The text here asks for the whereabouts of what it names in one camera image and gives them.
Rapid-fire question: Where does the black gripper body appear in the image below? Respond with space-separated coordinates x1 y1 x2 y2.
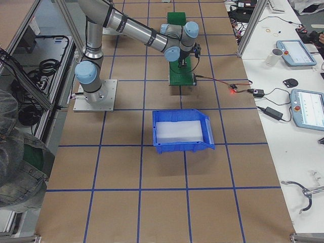
178 50 187 68

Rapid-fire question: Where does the small black inline box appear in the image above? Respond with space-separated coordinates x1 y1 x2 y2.
253 89 265 98

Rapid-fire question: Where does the upper teach pendant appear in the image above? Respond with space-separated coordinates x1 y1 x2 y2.
276 39 317 67

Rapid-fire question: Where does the aluminium frame post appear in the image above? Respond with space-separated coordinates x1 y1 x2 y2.
236 0 267 58

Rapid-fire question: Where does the black power adapter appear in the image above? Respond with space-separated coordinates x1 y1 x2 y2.
263 107 283 120

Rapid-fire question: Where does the small sensor board red LED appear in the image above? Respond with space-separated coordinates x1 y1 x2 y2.
228 84 237 94

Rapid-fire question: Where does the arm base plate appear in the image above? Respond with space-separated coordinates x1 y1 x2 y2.
73 79 117 112

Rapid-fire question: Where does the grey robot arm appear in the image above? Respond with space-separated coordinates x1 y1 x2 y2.
75 1 200 104

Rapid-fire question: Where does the green conveyor belt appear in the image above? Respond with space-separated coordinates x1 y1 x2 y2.
167 12 196 86

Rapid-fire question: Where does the blue plastic bin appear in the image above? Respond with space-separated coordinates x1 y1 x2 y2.
152 109 215 154

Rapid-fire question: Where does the lower teach pendant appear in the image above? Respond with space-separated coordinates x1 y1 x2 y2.
290 89 323 131

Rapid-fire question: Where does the metal claw tool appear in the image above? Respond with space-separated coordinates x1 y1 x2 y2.
281 181 323 214

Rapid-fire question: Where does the white foam bin liner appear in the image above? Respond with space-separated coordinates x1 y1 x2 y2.
156 120 204 143

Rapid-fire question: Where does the black round puck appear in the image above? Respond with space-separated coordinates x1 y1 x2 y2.
282 78 299 88

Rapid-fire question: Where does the white plastic cup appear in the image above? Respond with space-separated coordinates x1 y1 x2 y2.
266 48 283 67

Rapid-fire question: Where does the person in denim jacket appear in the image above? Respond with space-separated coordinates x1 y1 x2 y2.
1 90 51 213

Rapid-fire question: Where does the teach pendant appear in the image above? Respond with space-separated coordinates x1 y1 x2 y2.
290 89 323 131
276 39 317 67

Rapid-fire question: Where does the red black conveyor cable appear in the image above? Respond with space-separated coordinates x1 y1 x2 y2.
194 73 254 90

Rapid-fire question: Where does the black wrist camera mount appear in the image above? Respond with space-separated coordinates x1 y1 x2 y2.
193 43 201 59

